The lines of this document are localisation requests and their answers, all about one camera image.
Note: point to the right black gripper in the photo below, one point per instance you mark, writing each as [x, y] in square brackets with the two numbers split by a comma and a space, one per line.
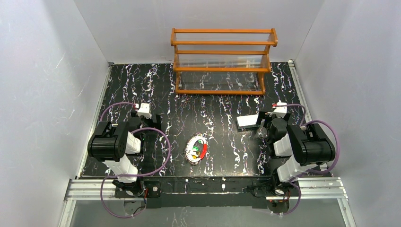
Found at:
[263, 119]

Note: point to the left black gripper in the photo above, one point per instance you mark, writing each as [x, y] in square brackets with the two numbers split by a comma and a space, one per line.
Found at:
[154, 121]

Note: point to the metal keyring with red handle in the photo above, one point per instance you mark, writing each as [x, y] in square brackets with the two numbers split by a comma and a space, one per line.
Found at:
[196, 149]

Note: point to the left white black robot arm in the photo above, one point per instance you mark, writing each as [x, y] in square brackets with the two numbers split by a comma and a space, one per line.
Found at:
[111, 144]

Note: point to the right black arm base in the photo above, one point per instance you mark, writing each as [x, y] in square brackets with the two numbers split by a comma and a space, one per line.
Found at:
[272, 187]

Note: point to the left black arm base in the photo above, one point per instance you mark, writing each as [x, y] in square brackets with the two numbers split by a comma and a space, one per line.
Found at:
[138, 189]

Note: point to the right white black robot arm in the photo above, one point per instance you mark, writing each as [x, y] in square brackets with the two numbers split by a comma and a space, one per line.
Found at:
[303, 147]

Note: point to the white black flat box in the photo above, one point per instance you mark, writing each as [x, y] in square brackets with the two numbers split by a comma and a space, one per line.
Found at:
[247, 122]

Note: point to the orange wooden shelf rack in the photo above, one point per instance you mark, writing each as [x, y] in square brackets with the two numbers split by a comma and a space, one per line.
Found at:
[236, 51]

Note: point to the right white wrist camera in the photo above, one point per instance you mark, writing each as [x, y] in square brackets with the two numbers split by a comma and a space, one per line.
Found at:
[279, 110]

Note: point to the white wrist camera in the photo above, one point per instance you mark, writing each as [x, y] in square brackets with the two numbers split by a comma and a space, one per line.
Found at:
[279, 110]
[144, 111]

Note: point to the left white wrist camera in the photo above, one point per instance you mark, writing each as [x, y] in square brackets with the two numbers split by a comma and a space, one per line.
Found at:
[144, 111]

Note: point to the aluminium front rail frame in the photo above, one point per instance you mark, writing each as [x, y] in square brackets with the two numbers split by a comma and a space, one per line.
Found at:
[179, 191]

